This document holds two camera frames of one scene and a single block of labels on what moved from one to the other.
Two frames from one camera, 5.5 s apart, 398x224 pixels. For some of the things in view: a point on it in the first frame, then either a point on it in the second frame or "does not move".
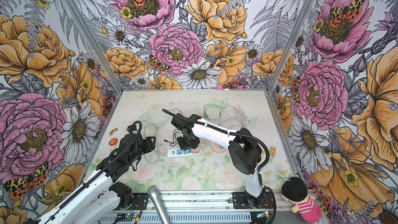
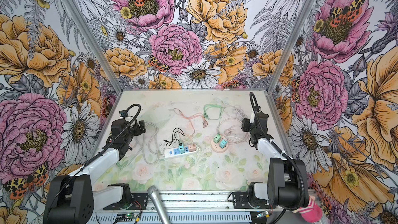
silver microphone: (154, 195) does not move
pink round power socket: (217, 148) does not move
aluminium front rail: (218, 208) does not move
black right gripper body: (187, 142) → (252, 129)
